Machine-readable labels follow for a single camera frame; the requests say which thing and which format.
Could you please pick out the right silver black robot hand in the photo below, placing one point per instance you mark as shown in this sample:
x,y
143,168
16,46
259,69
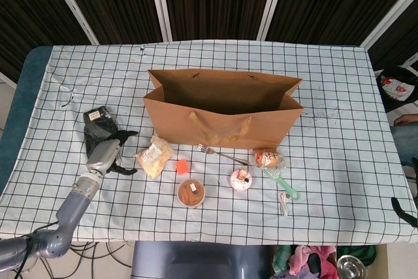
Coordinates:
x,y
400,208

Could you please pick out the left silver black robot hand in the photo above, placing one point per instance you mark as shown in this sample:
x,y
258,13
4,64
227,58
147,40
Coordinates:
x,y
104,155

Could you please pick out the tan snack packet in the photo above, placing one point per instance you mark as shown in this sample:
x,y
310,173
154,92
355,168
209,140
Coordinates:
x,y
153,158

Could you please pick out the clear jar of rubber bands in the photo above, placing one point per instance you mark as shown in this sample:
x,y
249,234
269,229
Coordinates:
x,y
191,194

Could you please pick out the pink toy cake with strawberry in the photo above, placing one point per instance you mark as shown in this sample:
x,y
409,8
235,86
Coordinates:
x,y
241,180

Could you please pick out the bread bun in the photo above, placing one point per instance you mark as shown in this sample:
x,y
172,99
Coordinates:
x,y
267,158

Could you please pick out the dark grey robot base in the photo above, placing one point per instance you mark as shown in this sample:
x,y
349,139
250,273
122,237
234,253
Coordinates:
x,y
202,259

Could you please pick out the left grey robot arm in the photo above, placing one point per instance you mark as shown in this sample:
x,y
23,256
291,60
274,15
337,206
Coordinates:
x,y
70,207

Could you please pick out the person bare forearm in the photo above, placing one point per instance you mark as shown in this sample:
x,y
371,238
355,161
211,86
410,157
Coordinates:
x,y
406,119

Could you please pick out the brown paper shopping bag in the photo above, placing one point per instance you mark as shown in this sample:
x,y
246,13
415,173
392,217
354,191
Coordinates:
x,y
222,128

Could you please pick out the black snack packet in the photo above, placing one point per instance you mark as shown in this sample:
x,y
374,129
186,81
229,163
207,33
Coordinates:
x,y
98,125

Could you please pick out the metal bowl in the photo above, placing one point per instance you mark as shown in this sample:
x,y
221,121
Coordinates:
x,y
347,264

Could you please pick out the orange cube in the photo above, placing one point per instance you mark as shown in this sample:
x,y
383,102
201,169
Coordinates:
x,y
182,167

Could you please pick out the blue table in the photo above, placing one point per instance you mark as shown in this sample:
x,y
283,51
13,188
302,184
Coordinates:
x,y
29,96

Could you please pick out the colourful clothes pile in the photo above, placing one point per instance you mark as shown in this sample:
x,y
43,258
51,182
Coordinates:
x,y
307,262

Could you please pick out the green brush white bristles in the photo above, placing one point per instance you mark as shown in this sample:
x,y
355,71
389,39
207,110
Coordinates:
x,y
282,184

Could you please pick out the metal fork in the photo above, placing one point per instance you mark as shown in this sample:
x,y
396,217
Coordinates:
x,y
225,155

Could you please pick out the person in black printed shirt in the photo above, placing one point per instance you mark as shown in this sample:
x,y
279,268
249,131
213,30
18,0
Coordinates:
x,y
396,86

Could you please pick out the white black checkered tablecloth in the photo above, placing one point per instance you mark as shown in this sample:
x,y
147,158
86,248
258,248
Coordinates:
x,y
228,220

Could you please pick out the white partition post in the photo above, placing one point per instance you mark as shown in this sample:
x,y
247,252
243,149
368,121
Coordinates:
x,y
272,1
73,8
160,1
388,17

